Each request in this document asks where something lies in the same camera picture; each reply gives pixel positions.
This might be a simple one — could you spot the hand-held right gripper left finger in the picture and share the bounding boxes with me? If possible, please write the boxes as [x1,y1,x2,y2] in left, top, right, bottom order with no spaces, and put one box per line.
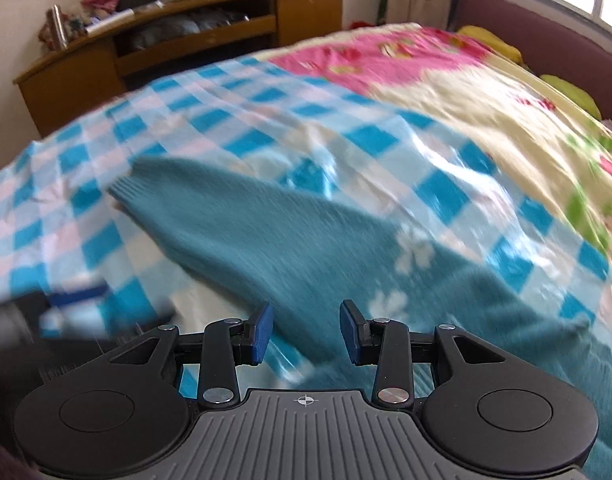
[108,302,275,409]

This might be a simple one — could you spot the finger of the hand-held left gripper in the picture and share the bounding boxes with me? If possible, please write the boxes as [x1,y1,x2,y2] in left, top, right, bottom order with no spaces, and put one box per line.
[46,282,112,311]

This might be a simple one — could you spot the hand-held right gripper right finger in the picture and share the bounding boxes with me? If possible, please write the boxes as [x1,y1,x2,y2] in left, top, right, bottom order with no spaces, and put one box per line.
[339,300,507,411]

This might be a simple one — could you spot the teal towel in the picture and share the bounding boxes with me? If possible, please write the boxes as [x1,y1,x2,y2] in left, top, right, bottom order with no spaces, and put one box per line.
[108,155,612,480]

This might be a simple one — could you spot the blue checkered plastic sheet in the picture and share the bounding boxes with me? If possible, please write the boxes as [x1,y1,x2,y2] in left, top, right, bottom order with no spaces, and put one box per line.
[0,52,612,480]

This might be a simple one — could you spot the floral pink and cream quilt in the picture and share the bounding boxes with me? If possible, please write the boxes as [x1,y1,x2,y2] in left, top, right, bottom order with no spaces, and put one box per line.
[266,22,612,281]

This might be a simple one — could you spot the steel water bottle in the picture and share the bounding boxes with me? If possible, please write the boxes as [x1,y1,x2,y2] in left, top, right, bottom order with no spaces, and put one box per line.
[46,4,69,52]

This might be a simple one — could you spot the grey plastic bag bundle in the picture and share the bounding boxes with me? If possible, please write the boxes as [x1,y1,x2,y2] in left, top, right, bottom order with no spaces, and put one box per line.
[130,10,251,48]

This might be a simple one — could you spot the yellow pillow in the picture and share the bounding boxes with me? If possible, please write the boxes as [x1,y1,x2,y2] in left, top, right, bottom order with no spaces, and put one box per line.
[456,25,524,66]

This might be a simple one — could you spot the wooden TV cabinet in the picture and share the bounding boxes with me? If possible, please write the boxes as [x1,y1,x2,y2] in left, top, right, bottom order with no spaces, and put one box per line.
[13,0,349,136]

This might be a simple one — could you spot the green pillow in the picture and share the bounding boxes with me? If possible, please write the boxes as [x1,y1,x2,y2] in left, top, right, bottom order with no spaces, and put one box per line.
[538,74,603,121]

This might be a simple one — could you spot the maroon bed headboard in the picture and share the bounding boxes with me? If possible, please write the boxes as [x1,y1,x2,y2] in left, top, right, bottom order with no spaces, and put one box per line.
[453,0,612,136]

